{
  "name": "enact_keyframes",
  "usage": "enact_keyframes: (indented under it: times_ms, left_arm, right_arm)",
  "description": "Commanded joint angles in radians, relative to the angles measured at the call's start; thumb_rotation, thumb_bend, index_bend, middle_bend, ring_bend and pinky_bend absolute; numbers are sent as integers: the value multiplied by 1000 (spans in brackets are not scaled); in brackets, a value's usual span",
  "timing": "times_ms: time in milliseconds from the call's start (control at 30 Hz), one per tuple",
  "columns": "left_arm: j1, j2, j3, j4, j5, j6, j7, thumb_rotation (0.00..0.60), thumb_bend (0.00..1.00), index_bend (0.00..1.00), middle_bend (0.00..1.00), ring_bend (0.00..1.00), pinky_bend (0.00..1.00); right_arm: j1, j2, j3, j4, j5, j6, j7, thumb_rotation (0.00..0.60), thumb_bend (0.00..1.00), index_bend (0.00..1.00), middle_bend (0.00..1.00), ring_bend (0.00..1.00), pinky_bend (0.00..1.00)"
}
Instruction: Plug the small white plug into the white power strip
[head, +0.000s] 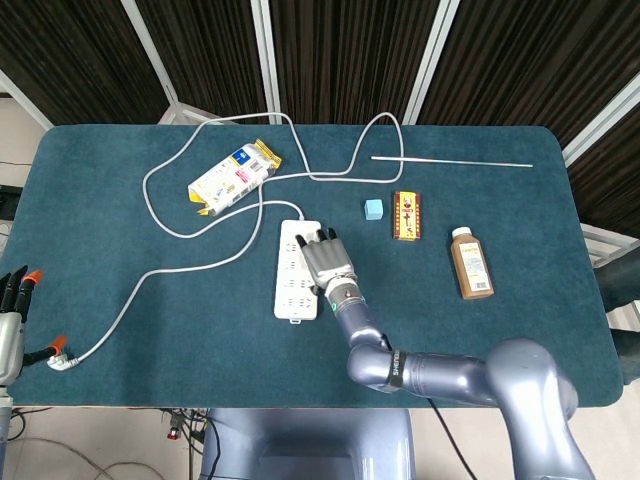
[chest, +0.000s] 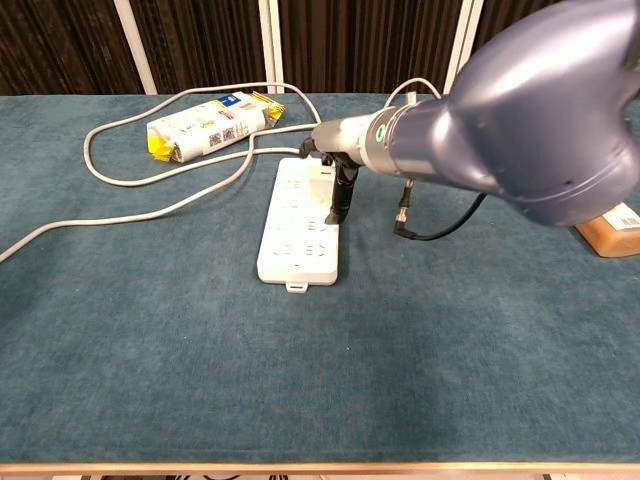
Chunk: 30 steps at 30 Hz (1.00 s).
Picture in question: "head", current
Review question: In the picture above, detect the thin metal rod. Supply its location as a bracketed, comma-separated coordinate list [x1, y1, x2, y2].
[370, 155, 534, 169]

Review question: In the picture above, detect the blue grey robot torso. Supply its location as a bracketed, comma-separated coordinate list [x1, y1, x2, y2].
[199, 407, 416, 480]

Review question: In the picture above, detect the black printed arm strap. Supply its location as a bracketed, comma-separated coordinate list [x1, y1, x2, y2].
[386, 349, 405, 389]

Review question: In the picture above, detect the red yellow printed box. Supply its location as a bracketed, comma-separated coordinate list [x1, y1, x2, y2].
[391, 190, 424, 243]

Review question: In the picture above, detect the white power strip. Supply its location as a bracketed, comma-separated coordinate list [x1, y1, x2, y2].
[273, 218, 324, 325]

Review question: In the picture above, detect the teal table cloth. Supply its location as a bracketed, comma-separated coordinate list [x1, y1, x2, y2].
[8, 123, 624, 407]

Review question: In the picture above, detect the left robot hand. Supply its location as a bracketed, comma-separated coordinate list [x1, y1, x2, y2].
[0, 264, 69, 386]

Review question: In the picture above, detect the white yellow snack package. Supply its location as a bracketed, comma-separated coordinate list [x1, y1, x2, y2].
[187, 139, 283, 218]

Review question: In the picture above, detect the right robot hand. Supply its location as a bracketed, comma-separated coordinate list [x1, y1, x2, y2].
[294, 226, 359, 296]

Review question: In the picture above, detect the brown bottle white cap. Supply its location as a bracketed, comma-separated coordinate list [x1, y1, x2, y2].
[450, 226, 495, 301]

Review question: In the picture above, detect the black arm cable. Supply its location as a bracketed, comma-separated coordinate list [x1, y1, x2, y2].
[427, 397, 476, 480]

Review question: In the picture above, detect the white partition post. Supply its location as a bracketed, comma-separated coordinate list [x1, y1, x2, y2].
[251, 0, 281, 125]
[0, 69, 54, 129]
[562, 74, 640, 166]
[403, 0, 461, 125]
[119, 0, 224, 125]

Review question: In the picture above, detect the white power strip cable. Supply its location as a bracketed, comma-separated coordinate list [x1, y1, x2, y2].
[44, 112, 405, 374]

